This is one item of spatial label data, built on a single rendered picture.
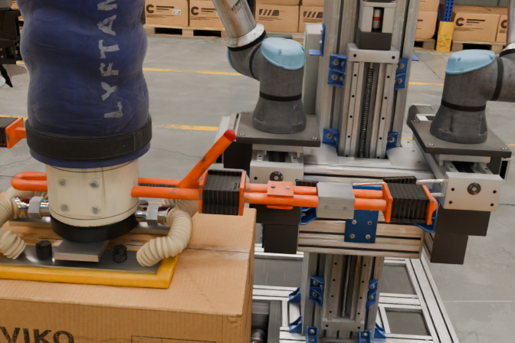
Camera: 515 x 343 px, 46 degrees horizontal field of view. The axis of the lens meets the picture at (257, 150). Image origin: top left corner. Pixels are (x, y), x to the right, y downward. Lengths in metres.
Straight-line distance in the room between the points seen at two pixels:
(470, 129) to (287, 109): 0.48
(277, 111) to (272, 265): 1.11
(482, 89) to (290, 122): 0.50
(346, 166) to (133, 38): 0.82
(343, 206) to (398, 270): 1.53
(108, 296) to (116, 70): 0.39
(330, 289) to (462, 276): 1.26
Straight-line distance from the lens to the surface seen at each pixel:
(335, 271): 1.94
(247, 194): 1.13
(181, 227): 1.12
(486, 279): 3.15
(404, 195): 1.15
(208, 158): 1.13
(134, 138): 1.09
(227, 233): 1.29
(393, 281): 2.58
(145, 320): 1.09
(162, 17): 8.45
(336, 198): 1.13
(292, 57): 1.57
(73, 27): 1.02
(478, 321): 2.85
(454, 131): 1.68
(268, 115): 1.61
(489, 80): 1.66
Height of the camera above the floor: 1.58
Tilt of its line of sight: 21 degrees down
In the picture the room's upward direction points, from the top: 3 degrees clockwise
